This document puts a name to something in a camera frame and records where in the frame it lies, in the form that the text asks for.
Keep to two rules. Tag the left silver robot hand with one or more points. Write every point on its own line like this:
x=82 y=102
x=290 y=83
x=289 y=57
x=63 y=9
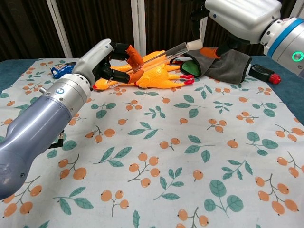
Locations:
x=92 y=57

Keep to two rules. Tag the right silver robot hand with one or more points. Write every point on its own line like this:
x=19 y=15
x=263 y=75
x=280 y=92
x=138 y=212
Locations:
x=242 y=19

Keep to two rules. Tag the small white cylinder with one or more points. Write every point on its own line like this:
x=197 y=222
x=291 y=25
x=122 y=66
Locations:
x=194 y=44

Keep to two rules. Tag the clear plastic tube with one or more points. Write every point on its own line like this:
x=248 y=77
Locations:
x=166 y=54

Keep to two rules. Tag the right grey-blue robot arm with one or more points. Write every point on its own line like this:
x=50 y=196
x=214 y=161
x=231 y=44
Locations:
x=287 y=45

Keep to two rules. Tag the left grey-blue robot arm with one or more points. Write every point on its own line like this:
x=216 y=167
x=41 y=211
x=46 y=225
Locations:
x=40 y=128

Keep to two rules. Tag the blue snack packet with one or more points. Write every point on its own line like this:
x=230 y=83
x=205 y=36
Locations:
x=60 y=69

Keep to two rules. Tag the grey pouch green lining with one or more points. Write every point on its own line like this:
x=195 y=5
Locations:
x=225 y=69

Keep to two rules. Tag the black device red cap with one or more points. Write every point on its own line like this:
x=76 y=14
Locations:
x=260 y=71

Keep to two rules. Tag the yellow rubber chicken toy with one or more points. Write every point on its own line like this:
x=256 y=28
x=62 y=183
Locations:
x=152 y=55
x=156 y=78

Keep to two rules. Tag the blue table mat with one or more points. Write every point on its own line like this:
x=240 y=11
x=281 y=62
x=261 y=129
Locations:
x=291 y=91

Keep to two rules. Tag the floral print tablecloth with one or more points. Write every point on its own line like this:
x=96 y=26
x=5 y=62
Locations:
x=166 y=142

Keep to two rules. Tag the black folding screen white frame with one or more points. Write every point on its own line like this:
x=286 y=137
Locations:
x=95 y=23

